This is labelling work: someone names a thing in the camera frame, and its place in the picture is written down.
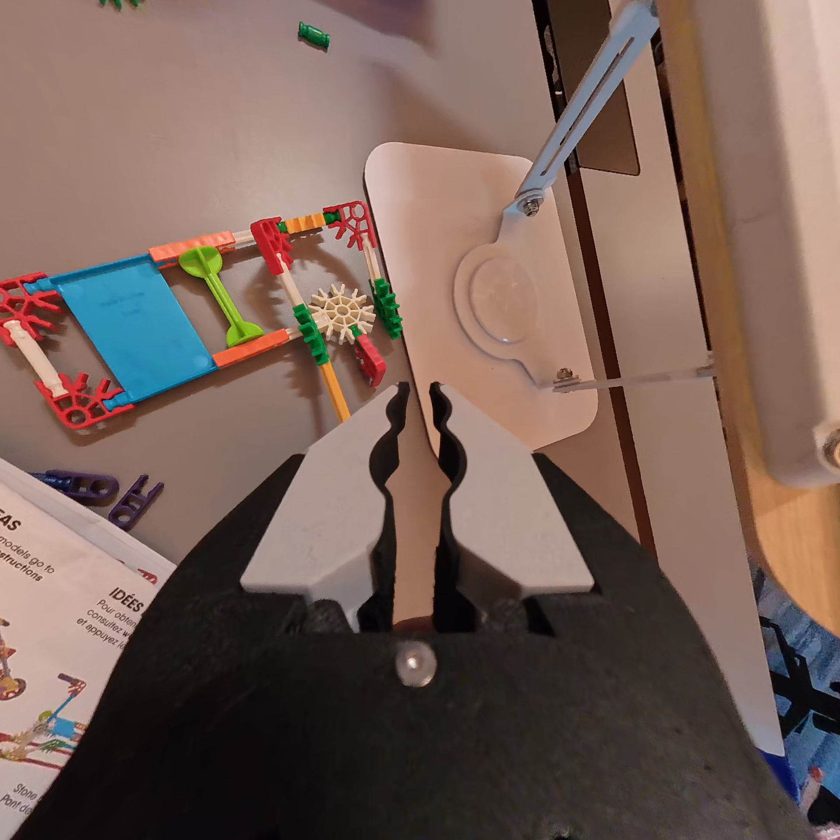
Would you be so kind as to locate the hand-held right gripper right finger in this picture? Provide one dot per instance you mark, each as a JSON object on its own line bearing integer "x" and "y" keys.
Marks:
{"x": 518, "y": 525}

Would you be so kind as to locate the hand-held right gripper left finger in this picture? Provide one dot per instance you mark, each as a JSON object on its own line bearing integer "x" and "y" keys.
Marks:
{"x": 315, "y": 525}

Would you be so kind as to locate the yellow plastic rod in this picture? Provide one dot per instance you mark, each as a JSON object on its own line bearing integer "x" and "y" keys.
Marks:
{"x": 336, "y": 394}

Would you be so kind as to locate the colourful construction toy model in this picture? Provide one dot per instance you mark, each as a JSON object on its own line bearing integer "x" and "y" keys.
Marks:
{"x": 138, "y": 328}

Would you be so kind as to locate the green fan connector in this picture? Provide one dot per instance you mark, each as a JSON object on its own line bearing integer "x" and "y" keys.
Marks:
{"x": 121, "y": 2}

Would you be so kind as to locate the purple clip connector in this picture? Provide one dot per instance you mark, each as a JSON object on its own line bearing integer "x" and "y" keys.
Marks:
{"x": 134, "y": 504}

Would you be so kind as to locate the toy instruction booklet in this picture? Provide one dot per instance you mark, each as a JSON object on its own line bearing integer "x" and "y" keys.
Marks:
{"x": 59, "y": 623}

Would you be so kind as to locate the white metal stand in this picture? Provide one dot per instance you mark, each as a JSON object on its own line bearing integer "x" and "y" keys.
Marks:
{"x": 459, "y": 216}

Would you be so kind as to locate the white instruction board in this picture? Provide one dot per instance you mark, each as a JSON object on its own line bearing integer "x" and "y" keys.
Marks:
{"x": 774, "y": 229}

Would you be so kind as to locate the small green rod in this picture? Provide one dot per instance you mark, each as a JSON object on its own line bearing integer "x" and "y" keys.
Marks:
{"x": 313, "y": 35}

